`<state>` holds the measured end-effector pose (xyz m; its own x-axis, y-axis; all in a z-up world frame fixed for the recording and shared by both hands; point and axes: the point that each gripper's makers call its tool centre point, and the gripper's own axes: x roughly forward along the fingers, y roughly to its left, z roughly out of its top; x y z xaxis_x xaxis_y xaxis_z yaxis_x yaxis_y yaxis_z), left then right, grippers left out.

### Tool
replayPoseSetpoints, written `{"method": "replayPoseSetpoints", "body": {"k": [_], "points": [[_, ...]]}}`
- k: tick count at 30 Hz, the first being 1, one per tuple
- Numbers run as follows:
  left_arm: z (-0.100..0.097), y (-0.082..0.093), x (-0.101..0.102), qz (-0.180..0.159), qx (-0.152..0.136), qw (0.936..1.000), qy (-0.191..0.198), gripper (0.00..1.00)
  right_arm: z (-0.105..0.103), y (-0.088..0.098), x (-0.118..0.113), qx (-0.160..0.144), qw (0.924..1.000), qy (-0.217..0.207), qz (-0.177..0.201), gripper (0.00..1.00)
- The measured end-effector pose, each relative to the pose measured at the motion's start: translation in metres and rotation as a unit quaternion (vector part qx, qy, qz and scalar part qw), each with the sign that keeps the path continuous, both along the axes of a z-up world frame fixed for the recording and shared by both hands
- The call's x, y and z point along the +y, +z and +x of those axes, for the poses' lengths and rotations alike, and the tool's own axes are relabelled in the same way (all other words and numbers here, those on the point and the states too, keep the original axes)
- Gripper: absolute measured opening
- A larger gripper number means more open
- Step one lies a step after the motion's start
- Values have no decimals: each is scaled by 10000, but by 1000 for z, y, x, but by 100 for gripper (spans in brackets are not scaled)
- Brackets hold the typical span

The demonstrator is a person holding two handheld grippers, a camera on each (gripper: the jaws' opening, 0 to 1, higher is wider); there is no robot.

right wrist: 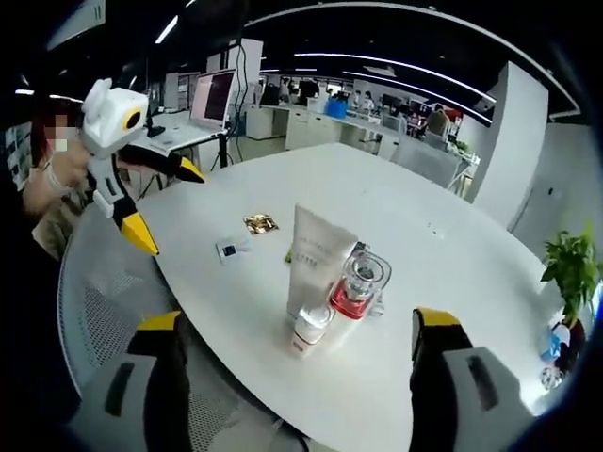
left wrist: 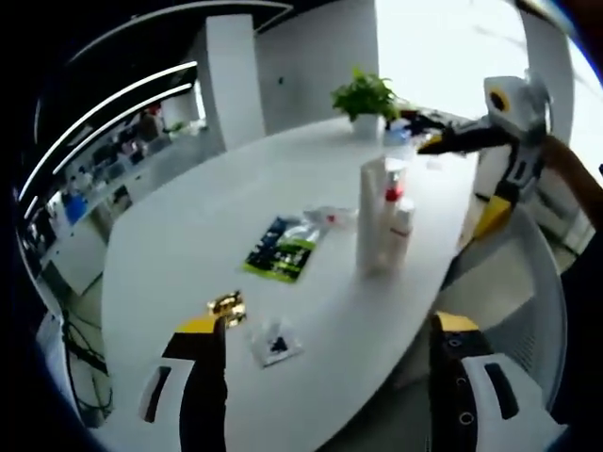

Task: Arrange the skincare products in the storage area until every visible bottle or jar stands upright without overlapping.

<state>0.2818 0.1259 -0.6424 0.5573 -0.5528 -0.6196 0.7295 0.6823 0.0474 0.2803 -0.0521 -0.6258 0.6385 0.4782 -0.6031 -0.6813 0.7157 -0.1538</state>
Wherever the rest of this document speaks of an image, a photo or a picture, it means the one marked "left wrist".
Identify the black cable bundle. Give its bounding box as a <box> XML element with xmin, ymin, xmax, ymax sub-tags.
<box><xmin>58</xmin><ymin>308</ymin><xmax>117</xmax><ymax>418</ymax></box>

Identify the small white skincare bottle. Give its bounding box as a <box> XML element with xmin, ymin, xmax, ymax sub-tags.
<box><xmin>393</xmin><ymin>196</ymin><xmax>416</xmax><ymax>267</ymax></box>

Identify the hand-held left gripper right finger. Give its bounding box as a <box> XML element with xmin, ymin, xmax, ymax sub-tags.
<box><xmin>427</xmin><ymin>311</ymin><xmax>570</xmax><ymax>452</ymax></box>

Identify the pile of dark items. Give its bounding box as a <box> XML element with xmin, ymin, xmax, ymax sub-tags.
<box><xmin>385</xmin><ymin>106</ymin><xmax>453</xmax><ymax>142</ymax></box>

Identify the light blue packet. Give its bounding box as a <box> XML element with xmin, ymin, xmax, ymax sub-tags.
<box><xmin>383</xmin><ymin>129</ymin><xmax>412</xmax><ymax>148</ymax></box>

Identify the ceiling light strip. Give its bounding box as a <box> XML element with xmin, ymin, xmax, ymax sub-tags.
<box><xmin>18</xmin><ymin>60</ymin><xmax>199</xmax><ymax>203</ymax></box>
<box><xmin>23</xmin><ymin>82</ymin><xmax>195</xmax><ymax>222</ymax></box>

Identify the green black skincare sachet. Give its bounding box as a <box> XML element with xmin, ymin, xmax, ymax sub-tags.
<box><xmin>241</xmin><ymin>215</ymin><xmax>320</xmax><ymax>284</ymax></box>

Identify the small clear sachet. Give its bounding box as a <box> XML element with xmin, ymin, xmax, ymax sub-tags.
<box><xmin>248</xmin><ymin>317</ymin><xmax>306</xmax><ymax>369</ymax></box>

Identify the clear skincare bottle red collar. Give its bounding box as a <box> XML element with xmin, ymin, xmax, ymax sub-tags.
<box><xmin>383</xmin><ymin>158</ymin><xmax>409</xmax><ymax>267</ymax></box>

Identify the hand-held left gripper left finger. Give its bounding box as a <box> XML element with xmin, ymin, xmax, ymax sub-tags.
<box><xmin>138</xmin><ymin>315</ymin><xmax>231</xmax><ymax>452</ymax></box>

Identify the clear skincare sachet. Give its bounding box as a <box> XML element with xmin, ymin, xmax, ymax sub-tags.
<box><xmin>301</xmin><ymin>203</ymin><xmax>359</xmax><ymax>232</ymax></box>

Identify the white skincare tube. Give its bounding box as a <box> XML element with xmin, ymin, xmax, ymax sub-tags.
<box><xmin>358</xmin><ymin>156</ymin><xmax>393</xmax><ymax>278</ymax></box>

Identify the green potted plant white pot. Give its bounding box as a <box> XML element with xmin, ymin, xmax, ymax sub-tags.
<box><xmin>331</xmin><ymin>67</ymin><xmax>401</xmax><ymax>138</ymax></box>

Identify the blue water barrel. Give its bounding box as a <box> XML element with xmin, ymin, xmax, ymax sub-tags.
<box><xmin>64</xmin><ymin>196</ymin><xmax>90</xmax><ymax>223</ymax></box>

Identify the white office cabinets row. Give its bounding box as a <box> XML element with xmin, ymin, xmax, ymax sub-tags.
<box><xmin>40</xmin><ymin>178</ymin><xmax>142</xmax><ymax>296</ymax></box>

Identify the gold foil skincare sachet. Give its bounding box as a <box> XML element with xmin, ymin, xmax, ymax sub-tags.
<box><xmin>205</xmin><ymin>290</ymin><xmax>250</xmax><ymax>328</ymax></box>

